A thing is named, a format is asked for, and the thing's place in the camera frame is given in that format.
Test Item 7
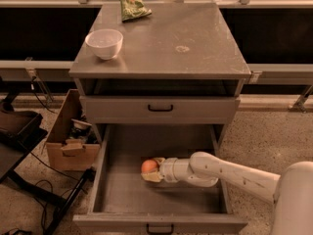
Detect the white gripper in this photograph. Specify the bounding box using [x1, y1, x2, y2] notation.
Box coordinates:
[141, 158, 180, 183]

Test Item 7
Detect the orange fruit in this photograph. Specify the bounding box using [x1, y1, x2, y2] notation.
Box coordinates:
[141, 160, 158, 173]

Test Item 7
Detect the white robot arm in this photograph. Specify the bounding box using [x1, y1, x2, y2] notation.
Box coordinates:
[141, 152, 313, 235]

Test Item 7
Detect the open grey lower drawer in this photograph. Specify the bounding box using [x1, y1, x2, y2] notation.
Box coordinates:
[73, 124, 246, 235]

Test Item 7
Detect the closed grey upper drawer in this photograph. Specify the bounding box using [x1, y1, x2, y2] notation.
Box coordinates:
[80, 96, 240, 124]

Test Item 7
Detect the white cup in box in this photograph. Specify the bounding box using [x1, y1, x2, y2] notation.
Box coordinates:
[71, 118, 91, 130]

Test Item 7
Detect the cardboard box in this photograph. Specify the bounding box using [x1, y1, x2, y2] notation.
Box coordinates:
[46, 89, 100, 171]

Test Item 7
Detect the grey metal cabinet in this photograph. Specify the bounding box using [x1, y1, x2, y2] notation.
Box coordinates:
[69, 1, 250, 141]

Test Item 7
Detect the white bowl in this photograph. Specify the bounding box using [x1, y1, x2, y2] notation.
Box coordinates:
[85, 29, 123, 60]

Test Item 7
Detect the black stand with legs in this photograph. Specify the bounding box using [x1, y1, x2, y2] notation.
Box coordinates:
[0, 78, 96, 235]

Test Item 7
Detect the green snack bag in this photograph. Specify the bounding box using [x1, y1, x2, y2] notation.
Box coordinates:
[118, 0, 152, 22]

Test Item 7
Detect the grey metal railing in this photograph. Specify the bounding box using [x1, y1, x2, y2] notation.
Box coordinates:
[0, 0, 313, 113]

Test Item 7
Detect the black floor cable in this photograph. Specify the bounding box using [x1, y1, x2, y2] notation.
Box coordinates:
[28, 152, 89, 232]

